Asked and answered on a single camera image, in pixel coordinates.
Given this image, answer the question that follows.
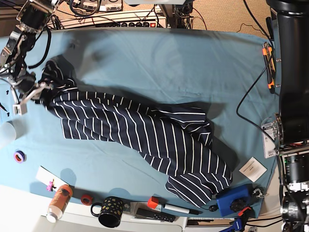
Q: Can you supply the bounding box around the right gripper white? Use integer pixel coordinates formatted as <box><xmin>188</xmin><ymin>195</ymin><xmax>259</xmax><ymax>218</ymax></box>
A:
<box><xmin>13</xmin><ymin>82</ymin><xmax>54</xmax><ymax>106</ymax></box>

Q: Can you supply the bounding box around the navy white striped t-shirt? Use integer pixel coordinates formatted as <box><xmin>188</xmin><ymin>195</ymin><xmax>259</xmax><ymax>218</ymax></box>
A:
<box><xmin>41</xmin><ymin>59</ymin><xmax>233</xmax><ymax>207</ymax></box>

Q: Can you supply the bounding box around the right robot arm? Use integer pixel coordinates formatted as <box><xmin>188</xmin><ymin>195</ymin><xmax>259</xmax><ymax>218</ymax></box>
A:
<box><xmin>0</xmin><ymin>0</ymin><xmax>62</xmax><ymax>104</ymax></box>

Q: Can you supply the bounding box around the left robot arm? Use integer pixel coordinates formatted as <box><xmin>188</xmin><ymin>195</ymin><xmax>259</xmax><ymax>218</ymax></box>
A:
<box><xmin>267</xmin><ymin>0</ymin><xmax>309</xmax><ymax>232</ymax></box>

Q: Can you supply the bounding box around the translucent white cup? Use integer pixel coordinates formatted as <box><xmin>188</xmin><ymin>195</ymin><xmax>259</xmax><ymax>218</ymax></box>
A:
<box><xmin>0</xmin><ymin>122</ymin><xmax>16</xmax><ymax>149</ymax></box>

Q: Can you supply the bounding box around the purple tape roll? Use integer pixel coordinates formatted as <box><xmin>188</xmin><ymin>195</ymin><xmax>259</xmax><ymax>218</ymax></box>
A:
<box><xmin>14</xmin><ymin>150</ymin><xmax>26</xmax><ymax>163</ymax></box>

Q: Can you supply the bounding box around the white paper sheet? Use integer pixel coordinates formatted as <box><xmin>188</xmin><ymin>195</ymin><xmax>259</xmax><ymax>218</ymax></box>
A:
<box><xmin>35</xmin><ymin>166</ymin><xmax>68</xmax><ymax>189</ymax></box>

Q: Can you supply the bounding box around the orange bottle white cap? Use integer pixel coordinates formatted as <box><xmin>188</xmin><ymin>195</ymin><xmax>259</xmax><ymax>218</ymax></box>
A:
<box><xmin>46</xmin><ymin>185</ymin><xmax>73</xmax><ymax>223</ymax></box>

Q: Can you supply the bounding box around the red tape roll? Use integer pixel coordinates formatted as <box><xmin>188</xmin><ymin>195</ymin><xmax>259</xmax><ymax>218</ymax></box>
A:
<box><xmin>81</xmin><ymin>194</ymin><xmax>93</xmax><ymax>206</ymax></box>

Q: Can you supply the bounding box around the black power strip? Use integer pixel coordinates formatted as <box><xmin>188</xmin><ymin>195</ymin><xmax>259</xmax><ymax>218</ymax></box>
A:
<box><xmin>104</xmin><ymin>21</ymin><xmax>157</xmax><ymax>28</ymax></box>

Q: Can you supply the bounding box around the black mug gold pattern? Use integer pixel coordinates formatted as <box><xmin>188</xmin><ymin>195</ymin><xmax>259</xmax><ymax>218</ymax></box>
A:
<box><xmin>90</xmin><ymin>196</ymin><xmax>125</xmax><ymax>228</ymax></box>

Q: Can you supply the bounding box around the orange red cube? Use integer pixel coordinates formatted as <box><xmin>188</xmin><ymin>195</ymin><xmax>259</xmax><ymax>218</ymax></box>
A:
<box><xmin>147</xmin><ymin>196</ymin><xmax>159</xmax><ymax>209</ymax></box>

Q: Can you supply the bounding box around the black remote control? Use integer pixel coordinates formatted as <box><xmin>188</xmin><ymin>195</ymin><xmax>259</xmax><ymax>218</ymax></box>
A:
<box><xmin>136</xmin><ymin>208</ymin><xmax>176</xmax><ymax>222</ymax></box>

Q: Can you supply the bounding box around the white black marker pen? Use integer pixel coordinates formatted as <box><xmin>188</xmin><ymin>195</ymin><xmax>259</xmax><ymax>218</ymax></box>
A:
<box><xmin>162</xmin><ymin>204</ymin><xmax>202</xmax><ymax>215</ymax></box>

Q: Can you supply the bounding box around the blue plastic box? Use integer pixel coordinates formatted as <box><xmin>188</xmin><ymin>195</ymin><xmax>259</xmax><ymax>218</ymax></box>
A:
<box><xmin>216</xmin><ymin>184</ymin><xmax>253</xmax><ymax>217</ymax></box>

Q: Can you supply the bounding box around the black knob on box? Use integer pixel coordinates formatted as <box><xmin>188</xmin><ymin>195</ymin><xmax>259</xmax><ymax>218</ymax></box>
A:
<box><xmin>230</xmin><ymin>198</ymin><xmax>247</xmax><ymax>213</ymax></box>

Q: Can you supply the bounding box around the white square paper packet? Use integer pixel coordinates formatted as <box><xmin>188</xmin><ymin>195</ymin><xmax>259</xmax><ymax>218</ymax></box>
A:
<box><xmin>239</xmin><ymin>157</ymin><xmax>267</xmax><ymax>182</ymax></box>

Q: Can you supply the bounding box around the clear plastic blister pack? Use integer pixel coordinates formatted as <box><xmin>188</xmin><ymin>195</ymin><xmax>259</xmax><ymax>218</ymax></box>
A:
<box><xmin>261</xmin><ymin>117</ymin><xmax>276</xmax><ymax>159</ymax></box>

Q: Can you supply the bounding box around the orange black utility knife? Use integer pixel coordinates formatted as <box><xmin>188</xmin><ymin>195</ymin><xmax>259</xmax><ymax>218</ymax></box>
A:
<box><xmin>262</xmin><ymin>42</ymin><xmax>276</xmax><ymax>94</ymax></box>

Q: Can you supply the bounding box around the blue orange clamp bottom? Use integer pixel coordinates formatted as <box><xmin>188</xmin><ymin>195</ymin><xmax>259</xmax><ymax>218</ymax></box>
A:
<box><xmin>221</xmin><ymin>206</ymin><xmax>253</xmax><ymax>232</ymax></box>

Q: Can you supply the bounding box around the silver carabiner keyring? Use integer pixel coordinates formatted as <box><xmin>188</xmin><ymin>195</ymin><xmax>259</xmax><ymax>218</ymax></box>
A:
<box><xmin>252</xmin><ymin>188</ymin><xmax>268</xmax><ymax>199</ymax></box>

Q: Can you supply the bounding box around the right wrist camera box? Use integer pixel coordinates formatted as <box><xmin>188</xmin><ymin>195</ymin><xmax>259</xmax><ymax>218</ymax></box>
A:
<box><xmin>13</xmin><ymin>103</ymin><xmax>28</xmax><ymax>116</ymax></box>

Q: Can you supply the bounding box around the black lanyard with clip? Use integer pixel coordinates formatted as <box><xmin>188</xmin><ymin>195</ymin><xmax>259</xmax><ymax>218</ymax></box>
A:
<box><xmin>200</xmin><ymin>204</ymin><xmax>218</xmax><ymax>213</ymax></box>

